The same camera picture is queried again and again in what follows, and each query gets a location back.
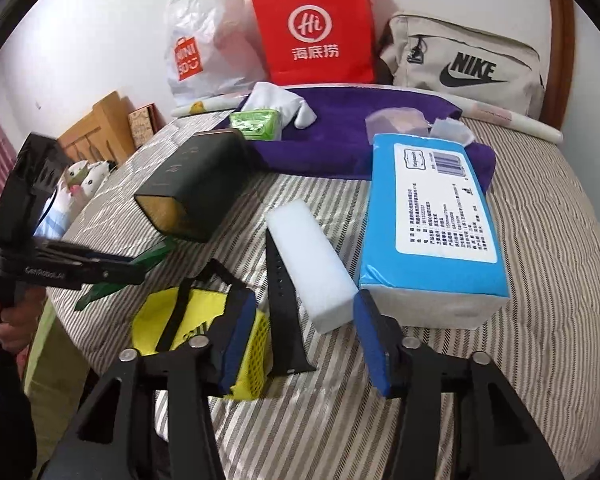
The dark green tin box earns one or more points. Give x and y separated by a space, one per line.
205 185

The green tissue pack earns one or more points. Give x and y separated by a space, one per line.
255 125

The green foil packet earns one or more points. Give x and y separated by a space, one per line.
152 257

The blue tissue pack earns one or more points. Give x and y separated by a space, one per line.
430 210

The clear plastic bag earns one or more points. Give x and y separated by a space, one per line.
395 121

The white plastic shopping bag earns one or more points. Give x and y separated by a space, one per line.
215 35

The white cotton gloves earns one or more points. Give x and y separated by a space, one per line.
275 97

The yellow mesh pouch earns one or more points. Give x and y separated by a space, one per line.
155 320

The white nonwoven sheet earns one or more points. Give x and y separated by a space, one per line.
452 131

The brown cardboard box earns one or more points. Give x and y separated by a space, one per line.
105 125

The person's left forearm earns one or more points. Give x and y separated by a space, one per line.
0 420

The person's left hand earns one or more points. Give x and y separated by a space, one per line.
17 322

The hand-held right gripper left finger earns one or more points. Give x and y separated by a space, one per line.
237 335

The white rolled mat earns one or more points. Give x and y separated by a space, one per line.
520 122

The white plush toy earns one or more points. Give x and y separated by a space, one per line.
87 175

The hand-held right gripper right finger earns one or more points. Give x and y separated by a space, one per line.
375 345

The beige fabric bag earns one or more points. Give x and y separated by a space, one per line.
430 80

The patterned brown box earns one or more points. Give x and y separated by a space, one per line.
141 127

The striped bed mattress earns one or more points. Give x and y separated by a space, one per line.
530 260

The wooden headboard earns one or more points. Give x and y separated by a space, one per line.
560 60

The purple cloth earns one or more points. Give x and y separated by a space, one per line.
330 145

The white foam block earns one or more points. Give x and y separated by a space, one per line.
310 270

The red paper bag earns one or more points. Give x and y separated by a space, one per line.
330 67

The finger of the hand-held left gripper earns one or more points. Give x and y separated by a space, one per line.
90 259
112 275

